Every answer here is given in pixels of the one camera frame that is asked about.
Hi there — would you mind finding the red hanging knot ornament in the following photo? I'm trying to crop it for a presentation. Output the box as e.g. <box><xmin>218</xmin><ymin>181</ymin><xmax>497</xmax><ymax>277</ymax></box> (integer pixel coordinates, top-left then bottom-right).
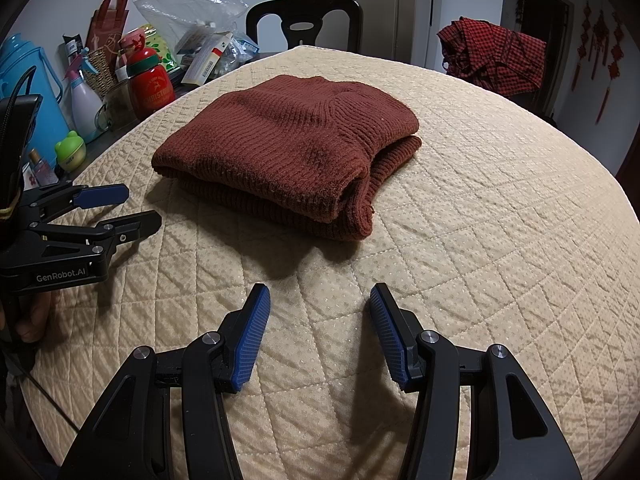
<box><xmin>590</xmin><ymin>10</ymin><xmax>609</xmax><ymax>81</ymax></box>
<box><xmin>570</xmin><ymin>0</ymin><xmax>594</xmax><ymax>92</ymax></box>
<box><xmin>595</xmin><ymin>12</ymin><xmax>627</xmax><ymax>126</ymax></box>

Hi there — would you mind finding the small perfume bottle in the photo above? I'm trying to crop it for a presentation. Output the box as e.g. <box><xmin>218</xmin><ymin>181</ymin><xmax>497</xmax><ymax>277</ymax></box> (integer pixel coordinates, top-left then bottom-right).
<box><xmin>27</xmin><ymin>149</ymin><xmax>60</xmax><ymax>187</ymax></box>

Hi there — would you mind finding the person's left hand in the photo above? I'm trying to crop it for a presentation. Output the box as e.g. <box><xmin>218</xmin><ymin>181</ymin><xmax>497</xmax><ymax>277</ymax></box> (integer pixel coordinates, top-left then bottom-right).
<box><xmin>0</xmin><ymin>290</ymin><xmax>53</xmax><ymax>346</ymax></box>

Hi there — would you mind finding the woven basket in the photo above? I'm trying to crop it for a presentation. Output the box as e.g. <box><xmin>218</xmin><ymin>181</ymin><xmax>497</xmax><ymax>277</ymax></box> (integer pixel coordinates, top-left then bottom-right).
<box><xmin>82</xmin><ymin>47</ymin><xmax>123</xmax><ymax>98</ymax></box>

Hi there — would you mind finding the green patterned box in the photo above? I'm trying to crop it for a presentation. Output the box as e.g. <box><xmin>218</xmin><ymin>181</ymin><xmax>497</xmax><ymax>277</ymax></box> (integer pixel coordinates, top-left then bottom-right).
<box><xmin>135</xmin><ymin>24</ymin><xmax>181</xmax><ymax>68</ymax></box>

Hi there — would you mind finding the red checkered shirt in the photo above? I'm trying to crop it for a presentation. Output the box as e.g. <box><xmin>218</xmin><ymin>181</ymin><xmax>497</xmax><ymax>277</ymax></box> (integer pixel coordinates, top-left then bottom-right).
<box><xmin>436</xmin><ymin>16</ymin><xmax>548</xmax><ymax>97</ymax></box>

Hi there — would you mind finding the black wooden chair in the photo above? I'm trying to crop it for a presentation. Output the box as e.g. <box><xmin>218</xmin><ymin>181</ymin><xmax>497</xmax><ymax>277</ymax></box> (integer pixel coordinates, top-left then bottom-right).
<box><xmin>245</xmin><ymin>0</ymin><xmax>362</xmax><ymax>56</ymax></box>

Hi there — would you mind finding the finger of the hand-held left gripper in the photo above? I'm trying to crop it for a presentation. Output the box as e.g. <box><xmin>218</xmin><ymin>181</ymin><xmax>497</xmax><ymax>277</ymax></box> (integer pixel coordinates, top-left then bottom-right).
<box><xmin>39</xmin><ymin>210</ymin><xmax>162</xmax><ymax>254</ymax></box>
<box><xmin>25</xmin><ymin>183</ymin><xmax>130</xmax><ymax>221</ymax></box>

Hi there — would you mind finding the blue plastic jug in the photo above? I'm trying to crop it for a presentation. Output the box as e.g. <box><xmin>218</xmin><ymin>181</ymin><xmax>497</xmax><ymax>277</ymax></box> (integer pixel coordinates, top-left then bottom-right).
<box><xmin>0</xmin><ymin>33</ymin><xmax>71</xmax><ymax>148</ymax></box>

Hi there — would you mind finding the clear plastic bag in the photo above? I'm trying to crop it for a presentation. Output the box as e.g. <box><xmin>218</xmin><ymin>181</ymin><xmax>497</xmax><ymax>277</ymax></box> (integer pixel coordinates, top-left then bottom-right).
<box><xmin>132</xmin><ymin>0</ymin><xmax>261</xmax><ymax>61</ymax></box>

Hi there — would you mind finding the red gift bag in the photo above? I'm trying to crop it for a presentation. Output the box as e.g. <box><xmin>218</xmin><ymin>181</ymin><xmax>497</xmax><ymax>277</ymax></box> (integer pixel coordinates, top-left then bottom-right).
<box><xmin>86</xmin><ymin>0</ymin><xmax>132</xmax><ymax>56</ymax></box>

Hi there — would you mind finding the black cable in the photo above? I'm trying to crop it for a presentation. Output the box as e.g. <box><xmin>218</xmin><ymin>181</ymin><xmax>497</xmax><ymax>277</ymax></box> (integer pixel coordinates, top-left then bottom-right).
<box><xmin>12</xmin><ymin>355</ymin><xmax>81</xmax><ymax>433</ymax></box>

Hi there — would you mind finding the white cardboard box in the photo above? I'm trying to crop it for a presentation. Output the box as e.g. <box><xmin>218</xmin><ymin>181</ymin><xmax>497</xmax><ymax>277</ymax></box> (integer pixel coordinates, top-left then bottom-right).
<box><xmin>181</xmin><ymin>31</ymin><xmax>235</xmax><ymax>87</ymax></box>

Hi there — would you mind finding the rust brown knit sweater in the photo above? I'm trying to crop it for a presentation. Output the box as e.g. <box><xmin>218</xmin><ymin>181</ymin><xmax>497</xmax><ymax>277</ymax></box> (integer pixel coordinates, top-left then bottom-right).
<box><xmin>151</xmin><ymin>74</ymin><xmax>423</xmax><ymax>242</ymax></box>

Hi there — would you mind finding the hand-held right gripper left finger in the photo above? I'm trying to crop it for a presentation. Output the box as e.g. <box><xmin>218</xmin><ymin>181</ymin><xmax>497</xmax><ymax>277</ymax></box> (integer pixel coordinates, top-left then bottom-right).
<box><xmin>57</xmin><ymin>282</ymin><xmax>272</xmax><ymax>480</ymax></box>

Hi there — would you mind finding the beige quilted blanket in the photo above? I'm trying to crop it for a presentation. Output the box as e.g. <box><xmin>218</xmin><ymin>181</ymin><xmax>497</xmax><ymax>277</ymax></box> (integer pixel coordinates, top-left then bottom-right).
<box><xmin>20</xmin><ymin>45</ymin><xmax>640</xmax><ymax>480</ymax></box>

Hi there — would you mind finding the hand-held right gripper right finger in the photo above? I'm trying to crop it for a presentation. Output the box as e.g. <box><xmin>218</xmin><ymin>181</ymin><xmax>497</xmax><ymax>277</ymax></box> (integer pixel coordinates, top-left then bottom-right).
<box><xmin>369</xmin><ymin>282</ymin><xmax>583</xmax><ymax>480</ymax></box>

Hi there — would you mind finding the white spray bottle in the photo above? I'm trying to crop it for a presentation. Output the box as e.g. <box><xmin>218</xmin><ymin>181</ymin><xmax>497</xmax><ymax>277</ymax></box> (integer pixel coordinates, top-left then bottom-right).
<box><xmin>62</xmin><ymin>35</ymin><xmax>106</xmax><ymax>143</ymax></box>

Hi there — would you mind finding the green frog toy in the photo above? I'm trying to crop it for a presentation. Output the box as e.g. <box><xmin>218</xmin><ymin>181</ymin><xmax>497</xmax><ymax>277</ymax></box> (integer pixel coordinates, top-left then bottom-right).
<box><xmin>54</xmin><ymin>130</ymin><xmax>86</xmax><ymax>168</ymax></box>

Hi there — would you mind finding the red bottle with green band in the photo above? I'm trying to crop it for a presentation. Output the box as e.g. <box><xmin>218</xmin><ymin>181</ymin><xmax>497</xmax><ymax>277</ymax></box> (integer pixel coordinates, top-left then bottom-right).
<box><xmin>119</xmin><ymin>27</ymin><xmax>176</xmax><ymax>116</ymax></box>

